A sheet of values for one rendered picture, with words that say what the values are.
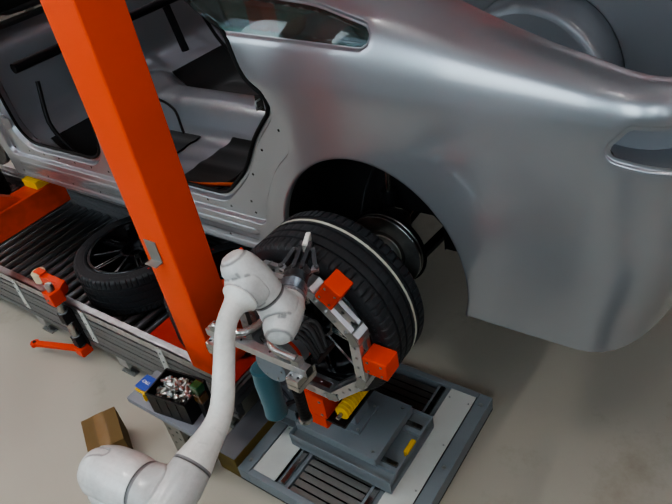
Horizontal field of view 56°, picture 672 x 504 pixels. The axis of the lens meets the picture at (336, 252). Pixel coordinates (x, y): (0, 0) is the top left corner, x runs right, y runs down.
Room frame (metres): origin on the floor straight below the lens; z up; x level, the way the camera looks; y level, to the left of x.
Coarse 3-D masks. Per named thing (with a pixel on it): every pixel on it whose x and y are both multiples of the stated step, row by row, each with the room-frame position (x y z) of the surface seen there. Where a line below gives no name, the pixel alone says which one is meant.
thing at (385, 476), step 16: (416, 416) 1.73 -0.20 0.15; (432, 416) 1.69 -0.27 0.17; (304, 432) 1.76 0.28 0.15; (400, 432) 1.66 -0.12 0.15; (416, 432) 1.63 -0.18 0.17; (304, 448) 1.70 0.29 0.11; (320, 448) 1.64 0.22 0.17; (336, 448) 1.64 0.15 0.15; (400, 448) 1.59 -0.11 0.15; (416, 448) 1.58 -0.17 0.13; (336, 464) 1.59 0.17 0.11; (352, 464) 1.54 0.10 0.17; (368, 464) 1.54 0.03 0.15; (384, 464) 1.51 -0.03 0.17; (400, 464) 1.50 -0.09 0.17; (368, 480) 1.49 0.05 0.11; (384, 480) 1.44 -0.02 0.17
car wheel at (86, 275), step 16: (112, 224) 3.19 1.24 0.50; (128, 224) 3.17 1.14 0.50; (96, 240) 3.05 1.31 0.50; (112, 240) 3.05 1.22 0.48; (128, 240) 3.16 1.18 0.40; (80, 256) 2.92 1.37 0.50; (96, 256) 2.93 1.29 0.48; (112, 256) 3.08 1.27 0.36; (128, 256) 2.86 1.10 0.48; (144, 256) 2.88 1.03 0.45; (80, 272) 2.76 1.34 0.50; (96, 272) 2.74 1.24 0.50; (112, 272) 2.71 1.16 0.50; (128, 272) 2.68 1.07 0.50; (144, 272) 2.65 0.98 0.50; (96, 288) 2.66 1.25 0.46; (112, 288) 2.62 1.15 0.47; (128, 288) 2.62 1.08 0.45; (144, 288) 2.62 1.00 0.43; (160, 288) 2.65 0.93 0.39; (96, 304) 2.71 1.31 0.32; (112, 304) 2.63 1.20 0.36; (128, 304) 2.61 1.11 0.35; (144, 304) 2.62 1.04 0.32; (160, 304) 2.64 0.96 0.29
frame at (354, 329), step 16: (320, 304) 1.49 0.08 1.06; (240, 320) 1.76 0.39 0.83; (256, 320) 1.77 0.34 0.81; (336, 320) 1.46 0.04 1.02; (352, 320) 1.47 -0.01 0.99; (256, 336) 1.75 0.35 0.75; (352, 336) 1.42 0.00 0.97; (368, 336) 1.45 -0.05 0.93; (352, 352) 1.43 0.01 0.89; (320, 384) 1.58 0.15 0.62; (336, 384) 1.56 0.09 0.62; (352, 384) 1.45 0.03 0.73; (368, 384) 1.42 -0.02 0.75; (336, 400) 1.51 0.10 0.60
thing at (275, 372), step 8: (264, 344) 1.55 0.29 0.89; (288, 344) 1.51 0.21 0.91; (296, 344) 1.51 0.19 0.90; (296, 352) 1.49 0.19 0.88; (304, 352) 1.51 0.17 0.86; (256, 360) 1.52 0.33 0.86; (264, 360) 1.49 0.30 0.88; (264, 368) 1.50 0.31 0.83; (272, 368) 1.47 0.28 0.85; (280, 368) 1.45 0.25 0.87; (272, 376) 1.48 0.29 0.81; (280, 376) 1.46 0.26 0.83
